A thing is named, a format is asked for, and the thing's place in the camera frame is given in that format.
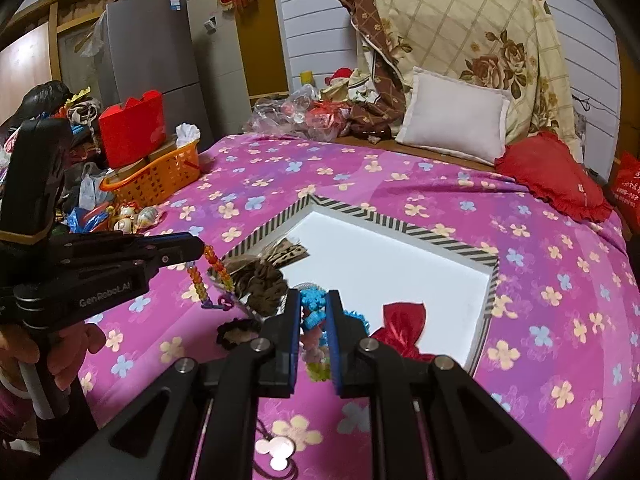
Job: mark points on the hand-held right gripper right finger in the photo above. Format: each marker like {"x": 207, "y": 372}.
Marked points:
{"x": 334, "y": 340}

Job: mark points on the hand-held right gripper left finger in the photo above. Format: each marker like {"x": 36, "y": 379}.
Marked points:
{"x": 297, "y": 312}

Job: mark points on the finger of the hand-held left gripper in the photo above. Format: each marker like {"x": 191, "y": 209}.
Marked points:
{"x": 140, "y": 267}
{"x": 170, "y": 247}

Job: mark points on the burlap bow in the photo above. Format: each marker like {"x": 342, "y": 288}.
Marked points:
{"x": 265, "y": 285}

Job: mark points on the leopard print bow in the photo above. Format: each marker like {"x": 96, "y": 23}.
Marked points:
{"x": 285, "y": 255}

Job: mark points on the shiny red bow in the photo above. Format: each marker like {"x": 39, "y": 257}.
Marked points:
{"x": 405, "y": 325}

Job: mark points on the striped shallow box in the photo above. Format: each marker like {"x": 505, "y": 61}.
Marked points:
{"x": 400, "y": 280}

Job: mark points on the person's left hand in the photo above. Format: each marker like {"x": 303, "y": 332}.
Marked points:
{"x": 70, "y": 355}

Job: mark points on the painted shell ornament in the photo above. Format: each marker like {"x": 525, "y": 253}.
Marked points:
{"x": 126, "y": 210}
{"x": 122, "y": 225}
{"x": 146, "y": 216}

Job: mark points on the pale blue plastic bag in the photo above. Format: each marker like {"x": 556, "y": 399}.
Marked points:
{"x": 87, "y": 192}

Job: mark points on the red bowl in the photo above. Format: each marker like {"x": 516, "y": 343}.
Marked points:
{"x": 97, "y": 219}

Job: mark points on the black scrunchie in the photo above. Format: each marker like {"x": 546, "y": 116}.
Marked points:
{"x": 232, "y": 332}

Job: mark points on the orange plastic basket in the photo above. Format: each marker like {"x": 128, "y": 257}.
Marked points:
{"x": 160, "y": 175}

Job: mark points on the cardboard box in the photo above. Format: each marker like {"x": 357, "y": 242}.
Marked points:
{"x": 161, "y": 152}

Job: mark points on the red gift box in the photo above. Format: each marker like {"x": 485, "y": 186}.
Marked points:
{"x": 132, "y": 130}

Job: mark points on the white tissue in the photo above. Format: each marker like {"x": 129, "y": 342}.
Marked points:
{"x": 187, "y": 132}

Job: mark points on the clear plastic bags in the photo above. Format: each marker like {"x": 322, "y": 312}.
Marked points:
{"x": 280, "y": 115}

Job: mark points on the grey refrigerator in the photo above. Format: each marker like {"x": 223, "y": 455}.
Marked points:
{"x": 150, "y": 45}

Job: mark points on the yellow bottle cap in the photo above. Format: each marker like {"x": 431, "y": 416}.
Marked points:
{"x": 306, "y": 79}

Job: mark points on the white pillow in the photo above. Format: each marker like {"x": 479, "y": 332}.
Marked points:
{"x": 450, "y": 115}

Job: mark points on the red ruffled cushion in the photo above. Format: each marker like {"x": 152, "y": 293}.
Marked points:
{"x": 550, "y": 175}

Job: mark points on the brown floral quilt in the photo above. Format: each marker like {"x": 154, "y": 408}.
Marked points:
{"x": 370, "y": 25}

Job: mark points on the cream floral quilt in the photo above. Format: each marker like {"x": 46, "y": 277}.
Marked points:
{"x": 450, "y": 20}

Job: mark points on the red shopping bag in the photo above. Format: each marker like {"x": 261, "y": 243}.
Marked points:
{"x": 627, "y": 185}

